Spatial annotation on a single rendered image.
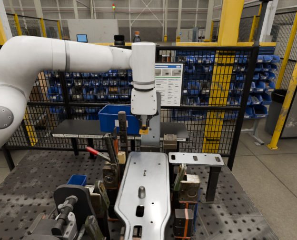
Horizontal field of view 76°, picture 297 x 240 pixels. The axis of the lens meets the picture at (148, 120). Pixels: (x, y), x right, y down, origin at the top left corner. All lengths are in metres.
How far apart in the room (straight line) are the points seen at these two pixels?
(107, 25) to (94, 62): 6.59
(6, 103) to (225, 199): 1.20
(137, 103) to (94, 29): 6.59
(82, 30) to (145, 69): 6.70
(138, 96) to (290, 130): 3.06
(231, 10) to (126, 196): 1.16
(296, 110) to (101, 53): 3.10
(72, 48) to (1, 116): 0.25
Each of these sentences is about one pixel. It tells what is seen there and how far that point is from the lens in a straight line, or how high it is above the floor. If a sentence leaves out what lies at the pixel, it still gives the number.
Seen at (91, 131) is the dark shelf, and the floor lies 1.03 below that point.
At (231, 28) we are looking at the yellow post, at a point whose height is 1.65.
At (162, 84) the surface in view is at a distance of 1.31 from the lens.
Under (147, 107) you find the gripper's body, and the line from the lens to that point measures 0.74.
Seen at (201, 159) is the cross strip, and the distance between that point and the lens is 1.10.
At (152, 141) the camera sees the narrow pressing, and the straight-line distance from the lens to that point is 1.16.
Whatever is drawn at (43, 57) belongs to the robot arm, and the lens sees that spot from 0.61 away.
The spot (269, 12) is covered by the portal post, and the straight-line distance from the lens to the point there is 5.21.
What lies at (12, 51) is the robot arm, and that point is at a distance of 0.62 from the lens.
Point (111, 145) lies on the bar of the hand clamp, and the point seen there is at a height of 1.17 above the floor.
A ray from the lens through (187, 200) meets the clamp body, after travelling 0.95.
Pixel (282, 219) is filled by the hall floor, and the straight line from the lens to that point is 2.42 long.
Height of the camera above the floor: 1.63
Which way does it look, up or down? 25 degrees down
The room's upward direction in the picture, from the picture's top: straight up
